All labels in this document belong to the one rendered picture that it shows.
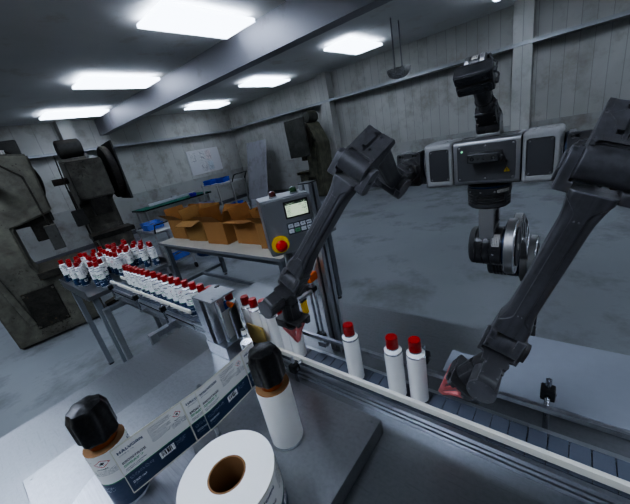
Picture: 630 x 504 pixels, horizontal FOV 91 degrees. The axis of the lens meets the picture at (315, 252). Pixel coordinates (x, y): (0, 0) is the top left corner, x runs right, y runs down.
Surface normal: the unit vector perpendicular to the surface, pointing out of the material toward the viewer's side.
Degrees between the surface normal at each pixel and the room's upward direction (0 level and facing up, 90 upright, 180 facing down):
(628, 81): 90
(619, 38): 90
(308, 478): 0
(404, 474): 0
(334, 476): 0
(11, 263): 90
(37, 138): 90
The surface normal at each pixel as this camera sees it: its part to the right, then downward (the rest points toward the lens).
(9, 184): 0.67, 0.13
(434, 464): -0.19, -0.92
